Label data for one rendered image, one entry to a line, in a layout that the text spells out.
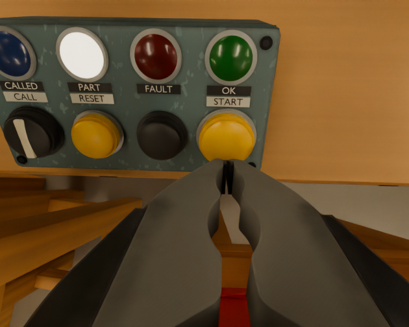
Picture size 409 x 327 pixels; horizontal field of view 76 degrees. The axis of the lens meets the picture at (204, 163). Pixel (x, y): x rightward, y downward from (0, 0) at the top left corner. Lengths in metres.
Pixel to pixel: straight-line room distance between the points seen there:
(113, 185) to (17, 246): 0.71
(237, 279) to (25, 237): 0.33
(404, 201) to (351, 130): 1.13
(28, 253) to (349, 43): 0.49
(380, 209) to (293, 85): 1.11
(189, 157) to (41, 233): 0.40
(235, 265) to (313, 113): 0.17
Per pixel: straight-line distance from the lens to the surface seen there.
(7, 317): 1.42
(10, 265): 0.48
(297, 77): 0.19
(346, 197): 1.20
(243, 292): 0.27
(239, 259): 0.28
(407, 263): 0.34
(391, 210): 1.29
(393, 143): 0.21
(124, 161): 0.16
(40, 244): 0.53
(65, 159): 0.18
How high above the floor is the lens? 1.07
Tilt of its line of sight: 86 degrees down
